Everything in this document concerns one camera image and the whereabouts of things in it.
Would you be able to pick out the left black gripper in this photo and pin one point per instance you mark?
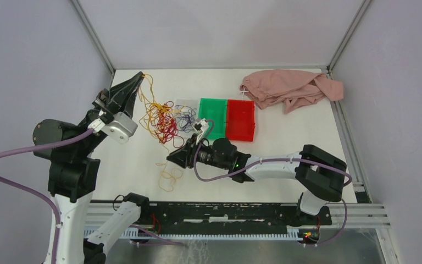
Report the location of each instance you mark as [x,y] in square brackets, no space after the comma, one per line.
[110,100]

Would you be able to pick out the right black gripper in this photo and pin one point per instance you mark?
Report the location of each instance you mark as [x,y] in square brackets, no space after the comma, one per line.
[186,153]

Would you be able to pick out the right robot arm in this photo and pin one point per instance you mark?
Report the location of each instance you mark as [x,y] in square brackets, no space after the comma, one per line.
[322,174]

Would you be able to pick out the clear plastic bin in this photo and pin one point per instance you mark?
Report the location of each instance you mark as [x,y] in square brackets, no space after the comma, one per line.
[185,112]

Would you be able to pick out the green plastic bin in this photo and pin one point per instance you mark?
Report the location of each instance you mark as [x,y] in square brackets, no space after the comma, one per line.
[216,110]

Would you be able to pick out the red plastic bin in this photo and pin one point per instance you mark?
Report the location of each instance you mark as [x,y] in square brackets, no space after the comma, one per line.
[240,120]

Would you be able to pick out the pink cloth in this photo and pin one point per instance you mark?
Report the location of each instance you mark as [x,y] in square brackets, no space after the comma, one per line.
[293,88]

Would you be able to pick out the right controller board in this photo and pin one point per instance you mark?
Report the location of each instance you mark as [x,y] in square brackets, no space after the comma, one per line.
[309,236]

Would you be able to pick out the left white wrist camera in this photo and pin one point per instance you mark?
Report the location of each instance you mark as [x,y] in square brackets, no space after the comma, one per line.
[120,128]

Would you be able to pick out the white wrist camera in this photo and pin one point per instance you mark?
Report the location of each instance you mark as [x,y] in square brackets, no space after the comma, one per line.
[120,128]
[201,128]

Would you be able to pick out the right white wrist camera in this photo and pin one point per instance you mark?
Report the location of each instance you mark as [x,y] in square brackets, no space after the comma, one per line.
[201,128]

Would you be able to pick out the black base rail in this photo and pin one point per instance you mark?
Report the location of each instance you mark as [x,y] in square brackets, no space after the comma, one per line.
[216,228]

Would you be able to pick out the white slotted cable duct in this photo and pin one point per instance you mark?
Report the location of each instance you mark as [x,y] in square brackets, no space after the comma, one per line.
[134,233]

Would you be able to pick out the aluminium frame rail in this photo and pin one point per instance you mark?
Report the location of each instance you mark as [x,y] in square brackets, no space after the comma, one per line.
[355,215]

